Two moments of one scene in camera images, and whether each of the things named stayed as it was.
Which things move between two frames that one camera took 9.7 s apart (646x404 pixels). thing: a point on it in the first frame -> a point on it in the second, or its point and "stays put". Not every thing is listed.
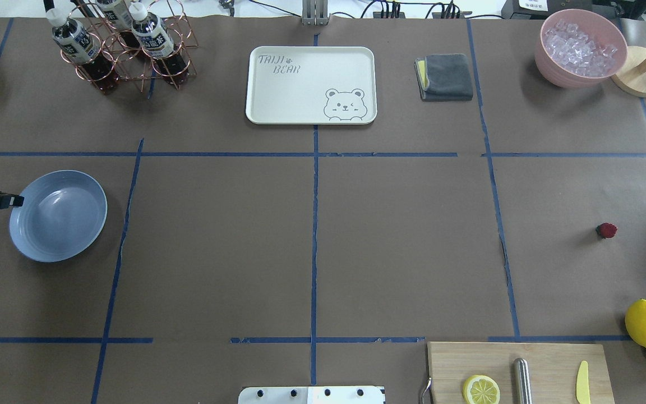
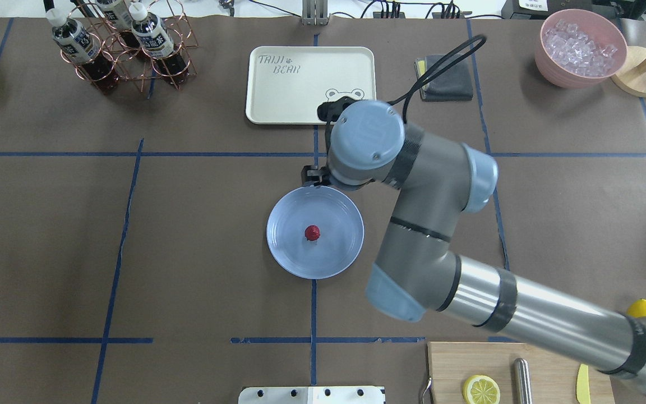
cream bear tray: [311, 85] stays put
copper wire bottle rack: [131, 40] stays put
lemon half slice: [480, 389] stays put
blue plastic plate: [62, 213] -> [341, 227]
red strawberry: [606, 230] -> [312, 233]
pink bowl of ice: [579, 49] stays put
